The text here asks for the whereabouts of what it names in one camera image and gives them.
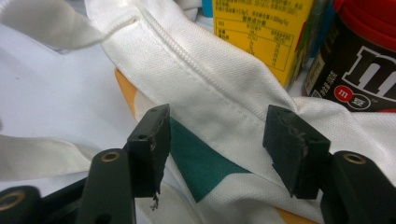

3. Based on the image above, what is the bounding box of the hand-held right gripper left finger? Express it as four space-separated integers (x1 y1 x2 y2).
125 104 172 199

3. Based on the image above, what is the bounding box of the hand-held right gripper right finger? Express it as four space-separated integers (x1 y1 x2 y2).
262 105 332 200

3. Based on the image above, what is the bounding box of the dark candy jar red lid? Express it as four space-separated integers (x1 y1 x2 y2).
301 0 396 114

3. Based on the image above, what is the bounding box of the white table sheet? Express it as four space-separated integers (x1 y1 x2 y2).
0 22 138 200

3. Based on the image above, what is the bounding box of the yellow carton box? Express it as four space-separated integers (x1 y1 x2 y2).
212 0 331 91

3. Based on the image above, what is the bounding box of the white patterned tote bag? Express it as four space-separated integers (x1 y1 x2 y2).
0 0 396 224

